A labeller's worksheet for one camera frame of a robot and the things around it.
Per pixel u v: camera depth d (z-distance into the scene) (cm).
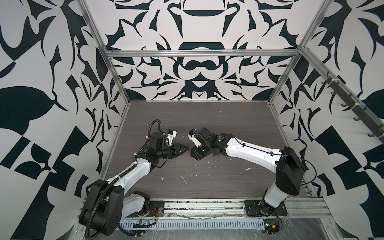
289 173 44
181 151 76
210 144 62
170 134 78
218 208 76
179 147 76
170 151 73
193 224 71
